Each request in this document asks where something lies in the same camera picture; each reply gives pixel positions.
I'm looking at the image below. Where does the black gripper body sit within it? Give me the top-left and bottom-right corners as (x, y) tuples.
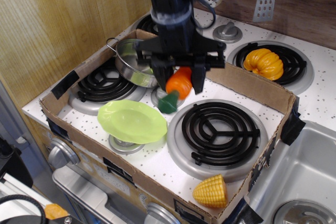
(135, 16), (226, 70)

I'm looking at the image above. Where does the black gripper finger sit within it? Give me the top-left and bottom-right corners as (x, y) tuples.
(191, 63), (206, 94)
(151, 61), (175, 91)

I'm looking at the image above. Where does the orange toy carrot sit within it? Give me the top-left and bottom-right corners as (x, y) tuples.
(157, 67), (193, 114)

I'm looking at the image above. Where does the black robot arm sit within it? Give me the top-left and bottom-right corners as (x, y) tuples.
(135, 0), (226, 94)

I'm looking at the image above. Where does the silver disc behind plate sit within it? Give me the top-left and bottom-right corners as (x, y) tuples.
(151, 87), (185, 113)

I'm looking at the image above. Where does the light green plastic plate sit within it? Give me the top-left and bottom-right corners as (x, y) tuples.
(97, 100), (167, 144)

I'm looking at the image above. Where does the silver disc under plate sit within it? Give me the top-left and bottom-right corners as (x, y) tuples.
(109, 135), (144, 155)

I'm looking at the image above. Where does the small steel pot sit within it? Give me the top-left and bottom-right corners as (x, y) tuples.
(106, 37), (159, 88)

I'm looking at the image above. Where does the back left black burner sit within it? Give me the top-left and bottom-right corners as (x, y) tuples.
(132, 14), (159, 35)

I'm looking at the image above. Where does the black burner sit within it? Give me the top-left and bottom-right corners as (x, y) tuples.
(167, 99), (268, 183)
(132, 14), (159, 35)
(69, 57), (146, 116)
(226, 40), (314, 95)

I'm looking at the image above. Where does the silver stovetop knob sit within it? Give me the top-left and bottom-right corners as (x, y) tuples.
(213, 22), (243, 44)

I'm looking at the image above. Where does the front left black burner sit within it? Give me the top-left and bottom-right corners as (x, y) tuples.
(69, 57), (146, 116)

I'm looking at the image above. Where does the orange toy pumpkin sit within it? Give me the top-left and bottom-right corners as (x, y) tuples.
(243, 48), (284, 81)

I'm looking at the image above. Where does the front right black burner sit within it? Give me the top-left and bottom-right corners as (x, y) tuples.
(167, 99), (268, 183)

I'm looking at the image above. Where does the hanging metal spatula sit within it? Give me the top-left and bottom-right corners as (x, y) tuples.
(253, 0), (275, 23)

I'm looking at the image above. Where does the back right black burner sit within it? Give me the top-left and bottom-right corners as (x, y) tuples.
(226, 40), (314, 95)

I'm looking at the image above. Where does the yellow toy corn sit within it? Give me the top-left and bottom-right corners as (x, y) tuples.
(192, 174), (228, 208)

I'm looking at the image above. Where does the left silver oven knob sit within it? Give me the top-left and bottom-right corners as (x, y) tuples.
(48, 138), (80, 169)

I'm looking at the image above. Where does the silver oven knob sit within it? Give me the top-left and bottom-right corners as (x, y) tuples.
(48, 138), (80, 169)
(144, 202), (181, 224)

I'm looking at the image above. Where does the right silver oven knob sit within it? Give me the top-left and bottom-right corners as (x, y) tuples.
(144, 202), (181, 224)

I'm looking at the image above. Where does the stainless steel sink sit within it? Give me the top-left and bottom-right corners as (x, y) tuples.
(248, 121), (335, 223)

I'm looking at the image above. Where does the black device at left edge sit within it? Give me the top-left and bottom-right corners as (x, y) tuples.
(1, 138), (34, 188)

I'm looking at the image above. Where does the orange object bottom left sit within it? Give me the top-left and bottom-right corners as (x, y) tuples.
(44, 204), (69, 220)

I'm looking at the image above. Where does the silver oven door handle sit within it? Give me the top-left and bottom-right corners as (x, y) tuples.
(53, 166), (145, 223)

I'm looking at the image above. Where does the black cable loop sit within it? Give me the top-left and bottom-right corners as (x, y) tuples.
(0, 194), (47, 224)

